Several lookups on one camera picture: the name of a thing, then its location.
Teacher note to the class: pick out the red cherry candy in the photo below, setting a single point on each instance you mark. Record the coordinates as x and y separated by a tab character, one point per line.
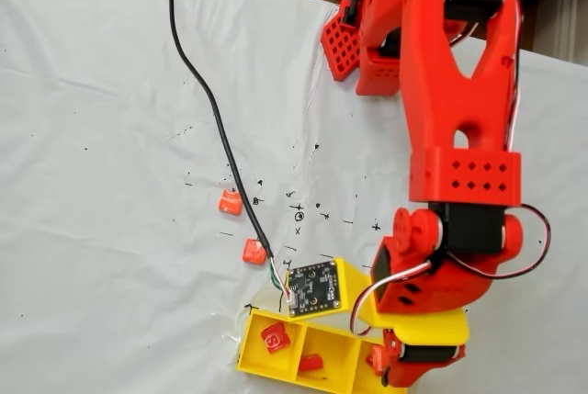
376	359
311	363
274	338

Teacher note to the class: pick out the orange candy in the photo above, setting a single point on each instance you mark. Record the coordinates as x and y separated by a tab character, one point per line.
229	203
250	254

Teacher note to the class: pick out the yellow three-compartment box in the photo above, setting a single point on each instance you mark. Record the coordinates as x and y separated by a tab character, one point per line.
331	348

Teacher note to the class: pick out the white plastic table cover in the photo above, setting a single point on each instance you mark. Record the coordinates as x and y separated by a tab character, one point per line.
115	137

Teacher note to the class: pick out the camera board on yellow mount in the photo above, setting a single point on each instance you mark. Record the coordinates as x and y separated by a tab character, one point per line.
317	288

